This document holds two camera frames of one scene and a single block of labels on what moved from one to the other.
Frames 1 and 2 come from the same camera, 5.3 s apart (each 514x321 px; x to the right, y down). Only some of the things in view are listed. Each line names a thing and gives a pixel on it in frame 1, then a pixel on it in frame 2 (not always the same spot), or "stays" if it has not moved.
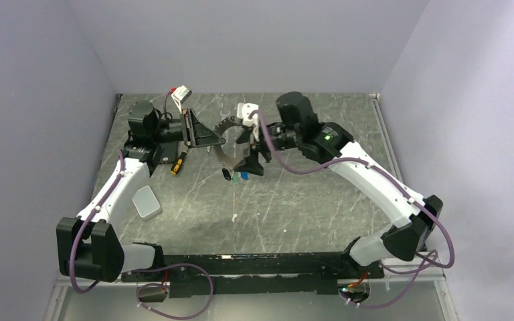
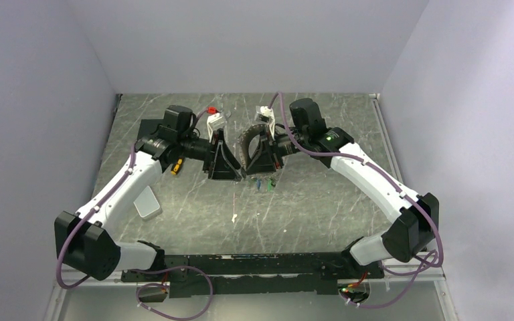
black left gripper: (197, 134) -> (225, 163)
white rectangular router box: (146, 203) stays
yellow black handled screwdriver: (178, 163) stays
